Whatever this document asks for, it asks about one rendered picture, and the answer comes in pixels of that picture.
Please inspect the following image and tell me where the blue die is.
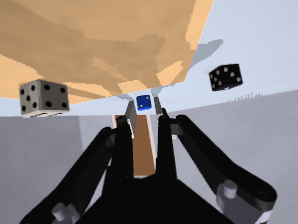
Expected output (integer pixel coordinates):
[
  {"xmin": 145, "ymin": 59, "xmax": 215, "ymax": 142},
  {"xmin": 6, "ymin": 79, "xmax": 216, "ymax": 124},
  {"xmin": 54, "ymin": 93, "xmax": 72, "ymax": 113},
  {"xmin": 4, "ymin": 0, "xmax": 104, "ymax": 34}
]
[{"xmin": 136, "ymin": 95, "xmax": 152, "ymax": 111}]

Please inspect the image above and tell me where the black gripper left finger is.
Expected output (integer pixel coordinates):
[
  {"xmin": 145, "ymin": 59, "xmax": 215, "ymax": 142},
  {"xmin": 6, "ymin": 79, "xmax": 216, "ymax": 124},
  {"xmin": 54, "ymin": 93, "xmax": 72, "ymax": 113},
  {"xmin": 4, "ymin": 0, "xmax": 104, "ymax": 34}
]
[{"xmin": 19, "ymin": 101, "xmax": 137, "ymax": 224}]

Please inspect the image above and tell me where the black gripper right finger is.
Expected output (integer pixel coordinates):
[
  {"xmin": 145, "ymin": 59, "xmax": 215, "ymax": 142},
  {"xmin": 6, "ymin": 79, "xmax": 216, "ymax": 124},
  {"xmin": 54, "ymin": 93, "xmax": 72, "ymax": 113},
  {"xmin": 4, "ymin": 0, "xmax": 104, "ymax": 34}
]
[{"xmin": 152, "ymin": 97, "xmax": 278, "ymax": 224}]

